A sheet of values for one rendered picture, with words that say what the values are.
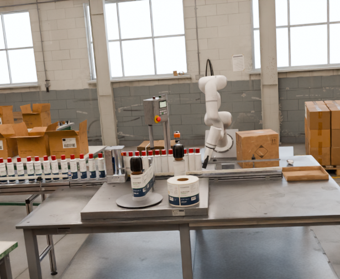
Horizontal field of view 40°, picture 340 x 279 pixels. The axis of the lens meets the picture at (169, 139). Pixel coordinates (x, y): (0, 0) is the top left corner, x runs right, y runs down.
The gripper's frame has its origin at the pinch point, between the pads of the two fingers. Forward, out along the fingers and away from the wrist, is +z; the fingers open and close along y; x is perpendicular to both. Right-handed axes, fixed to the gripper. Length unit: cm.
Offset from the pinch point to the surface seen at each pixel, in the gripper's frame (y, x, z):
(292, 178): 13, 63, -13
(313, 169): -13, 83, -19
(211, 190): 26.8, 8.4, 9.1
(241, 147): -19.2, 25.1, -18.4
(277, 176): 5, 54, -10
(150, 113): -1, -51, -27
